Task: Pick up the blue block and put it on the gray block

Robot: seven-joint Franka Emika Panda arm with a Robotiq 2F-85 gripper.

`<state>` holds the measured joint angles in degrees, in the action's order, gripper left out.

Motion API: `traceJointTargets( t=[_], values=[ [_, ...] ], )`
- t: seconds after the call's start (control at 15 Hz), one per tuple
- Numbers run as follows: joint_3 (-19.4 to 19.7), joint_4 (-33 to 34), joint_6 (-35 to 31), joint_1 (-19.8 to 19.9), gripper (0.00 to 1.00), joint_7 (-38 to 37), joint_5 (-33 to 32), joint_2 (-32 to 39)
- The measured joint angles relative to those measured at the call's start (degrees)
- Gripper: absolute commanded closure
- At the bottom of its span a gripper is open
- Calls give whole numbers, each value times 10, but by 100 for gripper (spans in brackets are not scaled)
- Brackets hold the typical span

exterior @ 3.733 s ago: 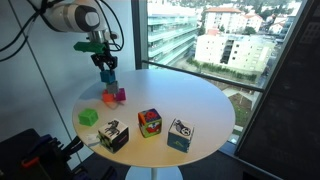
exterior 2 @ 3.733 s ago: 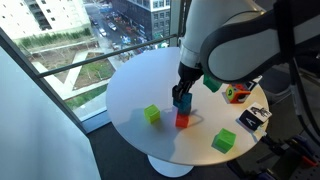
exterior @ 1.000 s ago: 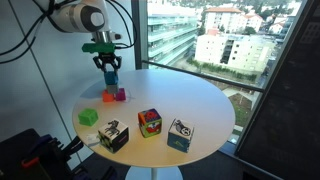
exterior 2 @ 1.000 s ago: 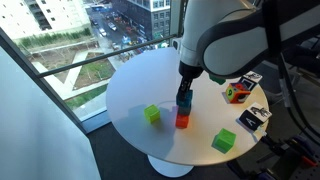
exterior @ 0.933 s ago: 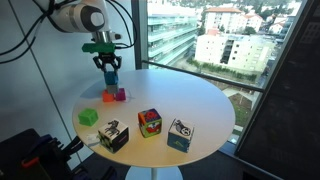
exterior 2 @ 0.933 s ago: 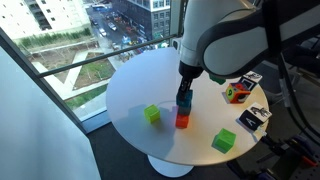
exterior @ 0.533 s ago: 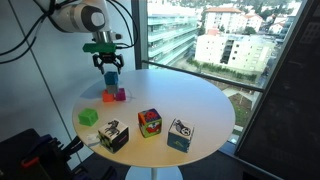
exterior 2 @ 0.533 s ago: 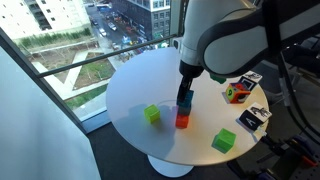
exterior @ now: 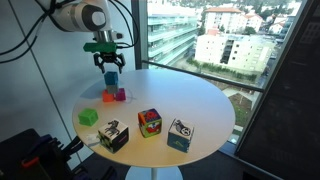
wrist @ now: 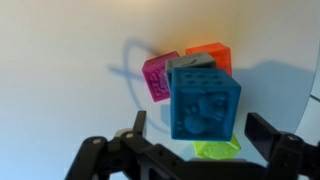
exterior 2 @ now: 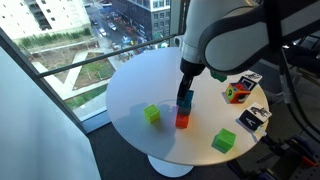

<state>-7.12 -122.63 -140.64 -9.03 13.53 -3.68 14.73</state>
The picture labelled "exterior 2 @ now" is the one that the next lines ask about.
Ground white apartment building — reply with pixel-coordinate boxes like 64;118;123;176
0;0;92;41

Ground black equipment rack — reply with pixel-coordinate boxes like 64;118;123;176
229;133;320;180

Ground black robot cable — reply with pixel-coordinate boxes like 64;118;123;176
278;46;320;135

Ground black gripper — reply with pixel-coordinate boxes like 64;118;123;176
177;59;206;101

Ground sloth picture blue soft cube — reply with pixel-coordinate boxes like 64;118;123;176
237;69;264;92

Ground dark window frame mullion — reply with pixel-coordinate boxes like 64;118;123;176
0;27;88;135

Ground orange handled tool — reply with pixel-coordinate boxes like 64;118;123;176
299;154;319;168

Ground blue block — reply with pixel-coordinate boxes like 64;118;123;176
176;89;195;109

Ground zebra picture soft cube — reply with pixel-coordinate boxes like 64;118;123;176
238;101;273;132

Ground green block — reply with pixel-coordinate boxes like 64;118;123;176
211;128;237;155

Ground orange block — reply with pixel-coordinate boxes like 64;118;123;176
175;113;190;130

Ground colourful red orange soft cube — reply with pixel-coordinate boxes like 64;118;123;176
225;82;252;105

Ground lime yellow-green block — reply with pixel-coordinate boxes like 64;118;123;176
143;104;161;124

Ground dark glass tower building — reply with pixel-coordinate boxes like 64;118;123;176
110;0;172;40

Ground gray block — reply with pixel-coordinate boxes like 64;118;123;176
177;104;193;117

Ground white table pedestal base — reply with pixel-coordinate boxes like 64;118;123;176
147;154;195;179

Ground black background desk equipment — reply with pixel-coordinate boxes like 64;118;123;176
283;34;320;74

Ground dark window railing bar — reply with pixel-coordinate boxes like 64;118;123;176
35;33;178;79

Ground grey window post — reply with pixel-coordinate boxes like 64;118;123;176
169;0;184;38

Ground small white paper tag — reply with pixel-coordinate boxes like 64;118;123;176
254;126;269;137

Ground green hedge row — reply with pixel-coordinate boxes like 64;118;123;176
14;27;93;50

